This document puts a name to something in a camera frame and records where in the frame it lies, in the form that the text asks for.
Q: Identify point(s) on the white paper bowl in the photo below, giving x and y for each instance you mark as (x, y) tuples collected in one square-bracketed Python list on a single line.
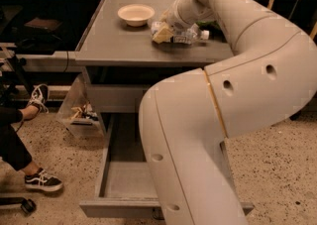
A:
[(136, 15)]

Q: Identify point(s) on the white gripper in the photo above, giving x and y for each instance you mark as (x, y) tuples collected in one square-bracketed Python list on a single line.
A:
[(173, 18)]

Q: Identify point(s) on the black sneaker foot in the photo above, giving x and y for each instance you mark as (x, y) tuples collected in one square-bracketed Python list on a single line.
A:
[(41, 180), (39, 97)]

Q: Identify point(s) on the black sneaker near foot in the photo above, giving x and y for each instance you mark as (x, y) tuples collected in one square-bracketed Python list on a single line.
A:
[(41, 180)]

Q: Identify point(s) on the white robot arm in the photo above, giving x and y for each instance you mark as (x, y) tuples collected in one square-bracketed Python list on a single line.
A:
[(271, 75)]

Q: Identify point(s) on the black box on shelf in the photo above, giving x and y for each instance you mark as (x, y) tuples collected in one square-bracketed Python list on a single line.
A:
[(39, 25)]

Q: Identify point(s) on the black sneaker far foot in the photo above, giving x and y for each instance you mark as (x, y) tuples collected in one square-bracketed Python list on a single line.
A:
[(39, 97)]

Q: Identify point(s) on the office chair caster base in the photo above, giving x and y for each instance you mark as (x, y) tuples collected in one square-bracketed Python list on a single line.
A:
[(28, 206)]

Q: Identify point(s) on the person leg black trousers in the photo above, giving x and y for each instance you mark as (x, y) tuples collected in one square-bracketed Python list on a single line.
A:
[(12, 149)]

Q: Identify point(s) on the clear plastic water bottle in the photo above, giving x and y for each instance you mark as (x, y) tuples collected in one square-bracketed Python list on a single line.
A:
[(188, 37)]

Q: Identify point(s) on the open grey bottom drawer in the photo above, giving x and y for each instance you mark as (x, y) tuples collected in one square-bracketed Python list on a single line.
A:
[(124, 186)]

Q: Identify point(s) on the clear plastic storage bin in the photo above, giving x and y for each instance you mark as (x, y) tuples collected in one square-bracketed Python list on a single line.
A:
[(76, 113)]

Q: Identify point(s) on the green chip bag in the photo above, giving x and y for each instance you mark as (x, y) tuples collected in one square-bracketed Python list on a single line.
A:
[(211, 26)]

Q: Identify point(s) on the closed grey middle drawer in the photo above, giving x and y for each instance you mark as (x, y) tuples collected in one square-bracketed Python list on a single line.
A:
[(115, 98)]

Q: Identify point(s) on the grey drawer cabinet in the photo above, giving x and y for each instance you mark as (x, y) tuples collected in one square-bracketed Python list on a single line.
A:
[(114, 53)]

